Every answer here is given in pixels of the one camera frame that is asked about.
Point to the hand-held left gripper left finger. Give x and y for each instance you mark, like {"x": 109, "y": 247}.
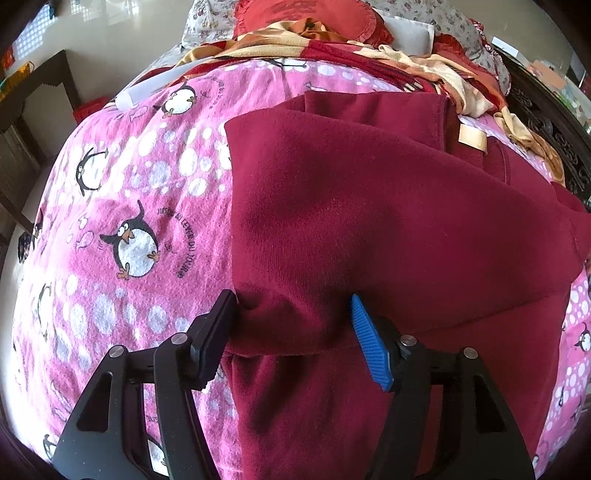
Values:
{"x": 217, "y": 332}

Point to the floral pillow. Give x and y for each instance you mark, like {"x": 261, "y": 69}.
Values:
{"x": 443, "y": 16}
{"x": 198, "y": 21}

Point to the orange and cream patterned blanket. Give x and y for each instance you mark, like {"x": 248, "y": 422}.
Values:
{"x": 277, "y": 41}

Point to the red box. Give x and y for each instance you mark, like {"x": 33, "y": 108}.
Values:
{"x": 90, "y": 110}

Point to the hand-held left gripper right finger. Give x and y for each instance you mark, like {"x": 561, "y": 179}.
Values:
{"x": 369, "y": 341}

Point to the white folded cloth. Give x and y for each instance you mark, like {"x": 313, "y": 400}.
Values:
{"x": 408, "y": 32}

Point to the dark wooden table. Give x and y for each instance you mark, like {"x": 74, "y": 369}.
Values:
{"x": 51, "y": 78}

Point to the maroon knit garment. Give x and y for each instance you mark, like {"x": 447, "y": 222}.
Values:
{"x": 369, "y": 207}

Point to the white rolled sheet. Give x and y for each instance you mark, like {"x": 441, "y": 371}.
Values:
{"x": 143, "y": 90}

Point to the dark carved wooden headboard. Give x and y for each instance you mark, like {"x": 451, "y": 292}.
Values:
{"x": 535, "y": 106}

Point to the pink penguin print blanket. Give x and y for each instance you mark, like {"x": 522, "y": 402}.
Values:
{"x": 138, "y": 184}

